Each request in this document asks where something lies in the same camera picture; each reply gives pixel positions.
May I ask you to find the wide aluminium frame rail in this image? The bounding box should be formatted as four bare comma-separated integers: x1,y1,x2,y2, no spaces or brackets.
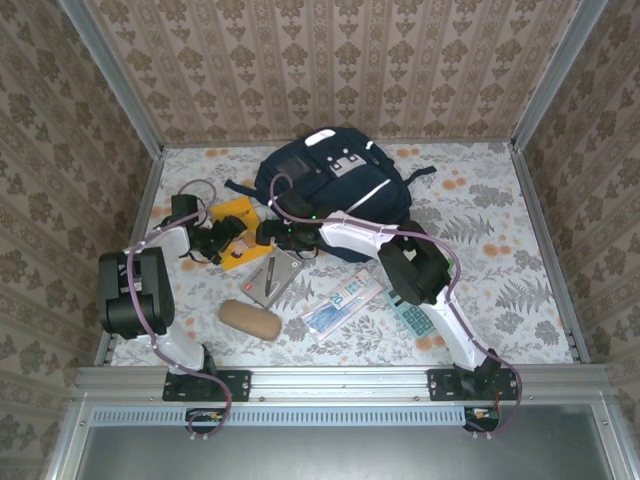
74,364,614,404

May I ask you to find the aluminium corner post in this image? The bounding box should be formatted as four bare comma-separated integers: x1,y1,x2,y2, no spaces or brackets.
510,0,610,150
58,0,166,159

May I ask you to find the floral patterned table cloth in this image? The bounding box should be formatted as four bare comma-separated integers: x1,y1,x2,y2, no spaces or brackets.
110,142,576,369

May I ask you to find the teal calculator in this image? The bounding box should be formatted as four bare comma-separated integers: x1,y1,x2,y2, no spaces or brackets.
383,287,436,341

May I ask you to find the brown cork pencil case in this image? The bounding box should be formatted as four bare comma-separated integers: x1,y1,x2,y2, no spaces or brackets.
217,298,283,343

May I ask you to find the slotted grey cable duct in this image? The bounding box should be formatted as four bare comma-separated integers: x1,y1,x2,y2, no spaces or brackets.
91,405,474,427

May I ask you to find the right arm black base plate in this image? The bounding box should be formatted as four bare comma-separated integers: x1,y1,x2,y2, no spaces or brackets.
427,368,521,401

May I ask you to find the grey metal sheet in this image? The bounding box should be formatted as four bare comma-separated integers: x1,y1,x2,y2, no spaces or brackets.
74,404,616,480

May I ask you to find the navy blue backpack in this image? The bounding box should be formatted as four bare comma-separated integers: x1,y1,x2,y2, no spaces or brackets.
223,126,438,264

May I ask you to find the grey pen box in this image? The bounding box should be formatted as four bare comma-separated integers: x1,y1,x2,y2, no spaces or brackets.
239,247,305,309

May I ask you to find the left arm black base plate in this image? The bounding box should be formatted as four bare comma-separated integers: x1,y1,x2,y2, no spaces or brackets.
162,369,251,403

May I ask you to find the yellow book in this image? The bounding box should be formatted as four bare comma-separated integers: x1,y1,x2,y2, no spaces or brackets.
209,195,276,272

